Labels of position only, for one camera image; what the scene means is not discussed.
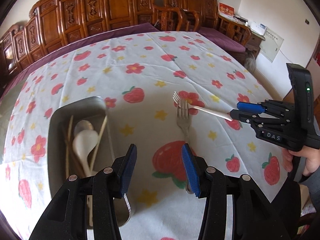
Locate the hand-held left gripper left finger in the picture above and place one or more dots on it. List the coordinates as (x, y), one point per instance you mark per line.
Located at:
(128, 170)

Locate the light bamboo chopstick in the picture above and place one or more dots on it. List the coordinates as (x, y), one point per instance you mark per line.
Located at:
(69, 130)
(101, 130)

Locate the wooden armchair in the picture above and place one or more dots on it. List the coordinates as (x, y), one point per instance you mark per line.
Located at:
(235, 30)

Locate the carved wooden chairs row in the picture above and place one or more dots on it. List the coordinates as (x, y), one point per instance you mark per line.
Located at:
(105, 7)

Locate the large white spoon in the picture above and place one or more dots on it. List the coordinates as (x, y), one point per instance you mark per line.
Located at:
(83, 142)

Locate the pale wall poster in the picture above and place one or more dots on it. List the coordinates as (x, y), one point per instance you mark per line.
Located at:
(271, 45)

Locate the stack of papers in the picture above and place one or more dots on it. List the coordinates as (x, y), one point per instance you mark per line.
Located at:
(240, 18)

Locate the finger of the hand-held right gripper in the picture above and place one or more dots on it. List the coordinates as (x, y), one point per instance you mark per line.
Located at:
(250, 106)
(242, 116)

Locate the person's right forearm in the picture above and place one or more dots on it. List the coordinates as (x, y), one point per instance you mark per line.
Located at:
(315, 192)

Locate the metal fork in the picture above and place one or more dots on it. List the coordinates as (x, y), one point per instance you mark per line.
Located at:
(183, 120)

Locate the floral strawberry tablecloth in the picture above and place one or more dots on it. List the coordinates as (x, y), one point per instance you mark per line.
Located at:
(150, 67)

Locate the person's right hand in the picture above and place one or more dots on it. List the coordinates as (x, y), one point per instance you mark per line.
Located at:
(312, 160)

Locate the wooden side table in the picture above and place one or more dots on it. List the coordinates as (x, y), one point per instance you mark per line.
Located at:
(253, 43)

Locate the grey fan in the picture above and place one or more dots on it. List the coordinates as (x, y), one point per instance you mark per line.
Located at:
(251, 62)

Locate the metal spoon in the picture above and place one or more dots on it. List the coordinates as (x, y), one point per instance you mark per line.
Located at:
(83, 125)

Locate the wooden chair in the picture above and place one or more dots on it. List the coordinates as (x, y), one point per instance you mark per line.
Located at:
(180, 17)

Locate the stainless steel tray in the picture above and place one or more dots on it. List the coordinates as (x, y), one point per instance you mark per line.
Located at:
(57, 155)

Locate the white box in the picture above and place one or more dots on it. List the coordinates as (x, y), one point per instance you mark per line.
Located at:
(258, 28)

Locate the purple seat cushion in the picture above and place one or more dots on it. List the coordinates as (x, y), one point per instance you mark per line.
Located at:
(222, 38)

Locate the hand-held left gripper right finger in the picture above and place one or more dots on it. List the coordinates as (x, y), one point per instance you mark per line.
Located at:
(191, 172)

